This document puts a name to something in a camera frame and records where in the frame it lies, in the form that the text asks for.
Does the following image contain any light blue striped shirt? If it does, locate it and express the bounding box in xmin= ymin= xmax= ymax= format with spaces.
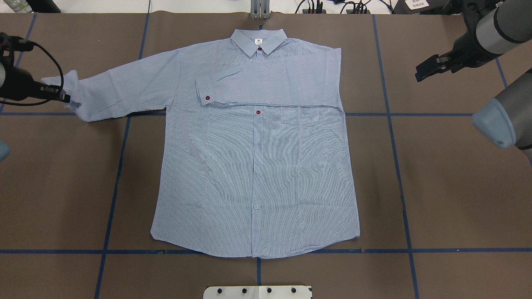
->
xmin=42 ymin=29 xmax=360 ymax=259

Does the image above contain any black label printer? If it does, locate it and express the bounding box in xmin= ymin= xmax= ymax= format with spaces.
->
xmin=392 ymin=0 xmax=465 ymax=15

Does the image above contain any clear patterned bottle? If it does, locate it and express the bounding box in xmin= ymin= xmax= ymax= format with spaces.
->
xmin=1 ymin=0 xmax=34 ymax=13

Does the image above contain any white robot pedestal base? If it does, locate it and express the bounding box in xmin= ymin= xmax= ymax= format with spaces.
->
xmin=203 ymin=285 xmax=313 ymax=299

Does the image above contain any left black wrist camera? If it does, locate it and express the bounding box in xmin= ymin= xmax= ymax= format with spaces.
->
xmin=0 ymin=32 xmax=34 ymax=56

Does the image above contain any aluminium frame post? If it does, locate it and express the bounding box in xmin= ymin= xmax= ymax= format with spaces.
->
xmin=250 ymin=0 xmax=271 ymax=20

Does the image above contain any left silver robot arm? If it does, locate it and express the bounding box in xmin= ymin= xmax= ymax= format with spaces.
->
xmin=0 ymin=32 xmax=71 ymax=107

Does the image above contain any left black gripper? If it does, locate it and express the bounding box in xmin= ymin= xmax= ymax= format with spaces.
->
xmin=0 ymin=67 xmax=71 ymax=103

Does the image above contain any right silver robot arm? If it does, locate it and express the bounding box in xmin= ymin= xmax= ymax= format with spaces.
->
xmin=415 ymin=0 xmax=532 ymax=159

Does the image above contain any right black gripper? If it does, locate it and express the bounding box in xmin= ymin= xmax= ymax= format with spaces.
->
xmin=415 ymin=33 xmax=491 ymax=82

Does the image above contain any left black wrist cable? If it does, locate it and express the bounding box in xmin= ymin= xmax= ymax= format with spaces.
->
xmin=0 ymin=41 xmax=65 ymax=106

